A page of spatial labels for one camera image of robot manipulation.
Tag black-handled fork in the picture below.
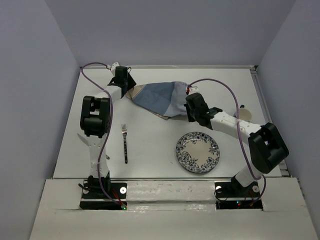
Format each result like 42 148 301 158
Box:
121 124 128 164

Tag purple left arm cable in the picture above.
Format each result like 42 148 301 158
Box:
80 61 126 207

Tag black-handled steak knife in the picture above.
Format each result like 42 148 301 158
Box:
77 133 110 160

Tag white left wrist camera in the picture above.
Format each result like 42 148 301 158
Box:
108 62 121 75

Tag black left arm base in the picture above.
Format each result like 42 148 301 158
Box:
78 176 128 211

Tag green mug white inside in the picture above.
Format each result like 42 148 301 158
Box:
238 104 252 122

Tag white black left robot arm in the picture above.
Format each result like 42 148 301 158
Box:
80 62 136 198

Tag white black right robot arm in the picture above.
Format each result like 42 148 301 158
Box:
185 92 289 196

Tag blue floral plate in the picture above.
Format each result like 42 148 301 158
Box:
175 131 220 174

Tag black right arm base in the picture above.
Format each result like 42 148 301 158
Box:
214 177 263 210

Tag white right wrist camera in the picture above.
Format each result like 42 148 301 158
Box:
186 85 200 95

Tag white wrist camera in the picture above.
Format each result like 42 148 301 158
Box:
186 85 200 95
108 62 121 75

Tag blue patchwork cloth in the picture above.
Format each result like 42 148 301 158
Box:
126 81 188 119

